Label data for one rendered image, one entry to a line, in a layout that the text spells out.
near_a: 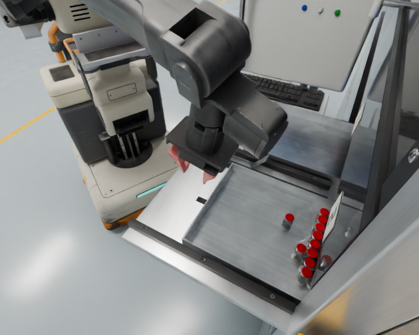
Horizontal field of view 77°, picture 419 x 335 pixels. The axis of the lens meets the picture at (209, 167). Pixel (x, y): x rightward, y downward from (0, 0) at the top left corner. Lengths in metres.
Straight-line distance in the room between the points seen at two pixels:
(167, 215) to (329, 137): 0.57
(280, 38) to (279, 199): 0.77
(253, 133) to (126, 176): 1.34
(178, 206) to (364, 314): 0.46
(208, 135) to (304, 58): 0.96
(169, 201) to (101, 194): 0.90
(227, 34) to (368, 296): 0.29
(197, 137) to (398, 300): 0.28
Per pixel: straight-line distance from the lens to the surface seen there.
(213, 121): 0.35
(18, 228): 2.02
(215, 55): 0.27
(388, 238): 0.26
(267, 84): 1.25
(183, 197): 0.70
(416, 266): 0.27
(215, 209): 0.67
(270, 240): 0.65
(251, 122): 0.29
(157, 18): 0.31
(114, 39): 1.09
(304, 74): 1.31
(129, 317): 1.53
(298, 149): 0.86
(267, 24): 1.27
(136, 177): 1.58
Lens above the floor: 1.45
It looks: 48 degrees down
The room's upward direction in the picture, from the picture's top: straight up
